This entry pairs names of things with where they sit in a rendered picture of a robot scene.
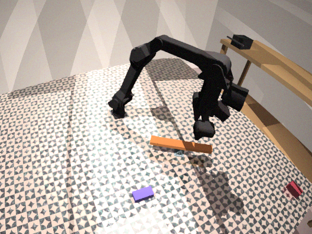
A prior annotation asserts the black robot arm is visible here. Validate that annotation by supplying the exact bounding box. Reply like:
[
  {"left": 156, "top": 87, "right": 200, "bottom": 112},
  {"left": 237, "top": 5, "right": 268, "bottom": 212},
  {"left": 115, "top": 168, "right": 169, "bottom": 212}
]
[{"left": 108, "top": 35, "right": 249, "bottom": 122}]

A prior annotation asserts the brown and orange bar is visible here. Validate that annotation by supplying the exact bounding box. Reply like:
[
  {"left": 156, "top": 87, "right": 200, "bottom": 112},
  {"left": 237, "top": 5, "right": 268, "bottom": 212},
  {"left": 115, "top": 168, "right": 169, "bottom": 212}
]
[{"left": 149, "top": 136, "right": 213, "bottom": 154}]

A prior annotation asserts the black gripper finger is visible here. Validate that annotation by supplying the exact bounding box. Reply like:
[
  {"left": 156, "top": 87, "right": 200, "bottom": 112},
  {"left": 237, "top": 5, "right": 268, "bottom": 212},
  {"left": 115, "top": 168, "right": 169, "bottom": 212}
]
[
  {"left": 193, "top": 102, "right": 200, "bottom": 121},
  {"left": 194, "top": 135, "right": 202, "bottom": 141}
]

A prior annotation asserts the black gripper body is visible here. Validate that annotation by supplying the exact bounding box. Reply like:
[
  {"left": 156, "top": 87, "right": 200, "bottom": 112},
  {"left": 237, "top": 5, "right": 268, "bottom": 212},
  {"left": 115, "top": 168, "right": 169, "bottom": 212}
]
[{"left": 193, "top": 91, "right": 218, "bottom": 138}]

